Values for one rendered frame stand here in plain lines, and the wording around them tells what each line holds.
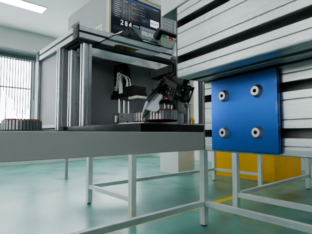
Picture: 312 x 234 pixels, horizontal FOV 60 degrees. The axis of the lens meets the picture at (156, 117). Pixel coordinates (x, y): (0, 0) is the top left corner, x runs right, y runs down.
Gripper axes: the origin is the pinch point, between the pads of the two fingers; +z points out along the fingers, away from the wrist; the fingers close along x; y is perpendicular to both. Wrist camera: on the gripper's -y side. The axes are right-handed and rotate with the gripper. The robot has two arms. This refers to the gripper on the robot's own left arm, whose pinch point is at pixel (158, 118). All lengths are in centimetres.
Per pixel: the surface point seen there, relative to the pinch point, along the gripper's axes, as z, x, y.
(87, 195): 158, 68, -147
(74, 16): -19, -9, -71
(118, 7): -28.9, -2.9, -40.4
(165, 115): -3.4, -2.6, 5.7
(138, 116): 2.8, -2.8, -7.1
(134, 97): -1.0, -1.1, -15.0
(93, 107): 11.1, -7.0, -32.5
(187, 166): 199, 309, -234
